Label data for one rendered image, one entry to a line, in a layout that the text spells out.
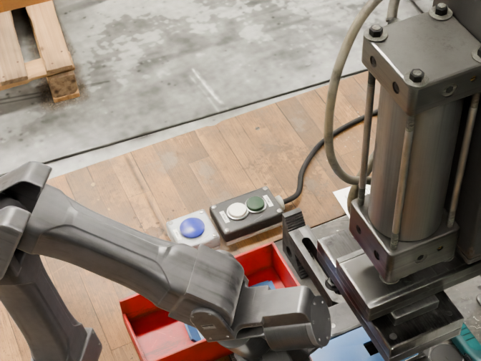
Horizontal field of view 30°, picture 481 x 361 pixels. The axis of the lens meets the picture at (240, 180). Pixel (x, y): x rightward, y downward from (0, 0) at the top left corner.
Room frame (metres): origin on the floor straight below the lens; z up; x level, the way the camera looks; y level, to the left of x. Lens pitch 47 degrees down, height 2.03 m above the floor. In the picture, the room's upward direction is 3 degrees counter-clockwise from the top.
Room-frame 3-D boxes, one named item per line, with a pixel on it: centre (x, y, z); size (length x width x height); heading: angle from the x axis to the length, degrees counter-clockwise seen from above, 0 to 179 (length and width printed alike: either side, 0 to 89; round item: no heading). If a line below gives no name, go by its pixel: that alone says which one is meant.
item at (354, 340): (0.63, -0.14, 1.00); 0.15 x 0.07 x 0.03; 112
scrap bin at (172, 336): (0.76, 0.05, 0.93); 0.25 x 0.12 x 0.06; 112
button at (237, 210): (0.95, 0.01, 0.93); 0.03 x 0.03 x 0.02
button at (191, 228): (0.92, 0.08, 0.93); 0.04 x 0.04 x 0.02
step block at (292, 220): (0.86, -0.09, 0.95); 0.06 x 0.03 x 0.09; 22
